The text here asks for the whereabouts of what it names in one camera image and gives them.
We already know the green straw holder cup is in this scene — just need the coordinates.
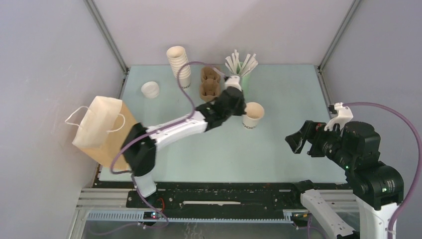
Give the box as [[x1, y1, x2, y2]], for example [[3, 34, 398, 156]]
[[236, 62, 250, 97]]

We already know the brown paper bag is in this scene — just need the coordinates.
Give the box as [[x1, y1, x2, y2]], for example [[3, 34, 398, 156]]
[[65, 96, 136, 168]]

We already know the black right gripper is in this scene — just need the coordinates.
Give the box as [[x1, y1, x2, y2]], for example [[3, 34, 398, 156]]
[[284, 118, 354, 168]]

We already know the aluminium frame post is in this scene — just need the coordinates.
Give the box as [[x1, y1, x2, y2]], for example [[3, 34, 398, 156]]
[[83, 0, 129, 74], [318, 0, 363, 72]]

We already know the bundle of white wrapped straws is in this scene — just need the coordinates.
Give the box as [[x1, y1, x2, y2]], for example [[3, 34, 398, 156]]
[[225, 49, 258, 77]]

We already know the aluminium frame post right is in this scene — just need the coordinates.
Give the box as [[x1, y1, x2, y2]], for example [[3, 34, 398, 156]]
[[318, 0, 363, 72]]

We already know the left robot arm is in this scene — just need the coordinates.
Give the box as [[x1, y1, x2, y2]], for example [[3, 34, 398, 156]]
[[121, 87, 246, 208]]

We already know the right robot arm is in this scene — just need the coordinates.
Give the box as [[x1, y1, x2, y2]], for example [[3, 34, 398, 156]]
[[285, 120, 404, 239]]

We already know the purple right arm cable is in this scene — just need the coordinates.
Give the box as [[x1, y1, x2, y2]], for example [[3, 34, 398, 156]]
[[342, 102, 422, 239]]

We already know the stack of white paper cups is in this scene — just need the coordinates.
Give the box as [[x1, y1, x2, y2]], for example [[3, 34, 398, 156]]
[[166, 46, 191, 90]]

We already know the aluminium frame post left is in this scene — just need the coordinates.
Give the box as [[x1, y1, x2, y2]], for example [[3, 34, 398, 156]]
[[83, 0, 129, 74]]

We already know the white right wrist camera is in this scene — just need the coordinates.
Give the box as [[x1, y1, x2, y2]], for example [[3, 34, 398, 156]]
[[324, 102, 353, 131]]

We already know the single white paper cup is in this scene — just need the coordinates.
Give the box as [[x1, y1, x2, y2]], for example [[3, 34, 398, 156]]
[[242, 102, 265, 129]]

